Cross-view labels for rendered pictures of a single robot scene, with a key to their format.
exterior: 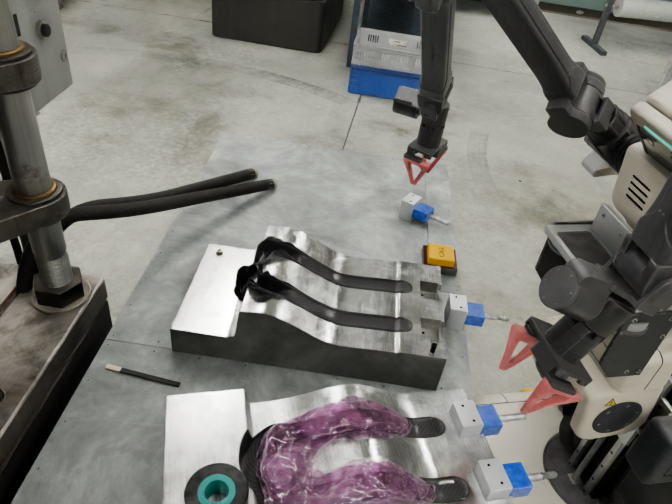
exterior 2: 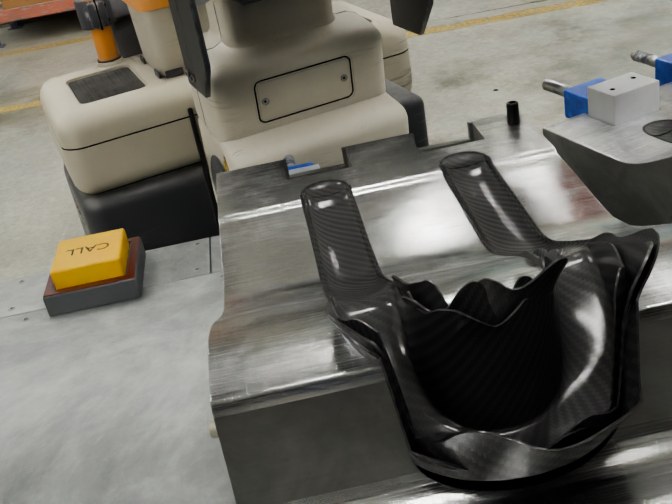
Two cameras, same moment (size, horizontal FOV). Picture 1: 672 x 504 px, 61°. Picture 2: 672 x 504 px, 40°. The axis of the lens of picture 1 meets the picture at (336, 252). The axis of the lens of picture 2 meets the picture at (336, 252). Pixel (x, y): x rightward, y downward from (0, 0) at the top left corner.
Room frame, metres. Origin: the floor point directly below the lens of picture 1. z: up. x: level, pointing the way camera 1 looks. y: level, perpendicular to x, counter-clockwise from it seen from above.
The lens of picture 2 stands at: (0.91, 0.48, 1.18)
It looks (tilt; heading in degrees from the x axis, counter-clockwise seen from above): 28 degrees down; 266
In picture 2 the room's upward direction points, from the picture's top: 11 degrees counter-clockwise
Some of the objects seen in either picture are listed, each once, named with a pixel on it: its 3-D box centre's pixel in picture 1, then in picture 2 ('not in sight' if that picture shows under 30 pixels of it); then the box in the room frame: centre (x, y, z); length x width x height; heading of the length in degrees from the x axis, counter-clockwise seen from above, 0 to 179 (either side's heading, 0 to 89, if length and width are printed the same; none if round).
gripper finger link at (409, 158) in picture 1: (419, 165); not in sight; (1.24, -0.17, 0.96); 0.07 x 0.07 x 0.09; 62
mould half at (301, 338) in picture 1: (315, 298); (442, 320); (0.83, 0.03, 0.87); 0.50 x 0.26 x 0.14; 89
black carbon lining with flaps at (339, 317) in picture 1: (325, 284); (443, 234); (0.82, 0.01, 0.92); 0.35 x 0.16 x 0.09; 89
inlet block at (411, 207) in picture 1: (426, 213); not in sight; (1.25, -0.22, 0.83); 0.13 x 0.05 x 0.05; 62
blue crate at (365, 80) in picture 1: (391, 75); not in sight; (4.14, -0.23, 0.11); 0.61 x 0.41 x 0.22; 86
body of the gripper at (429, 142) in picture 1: (429, 136); not in sight; (1.26, -0.18, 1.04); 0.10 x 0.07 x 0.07; 152
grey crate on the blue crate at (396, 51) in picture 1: (396, 51); not in sight; (4.14, -0.23, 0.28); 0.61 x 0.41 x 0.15; 86
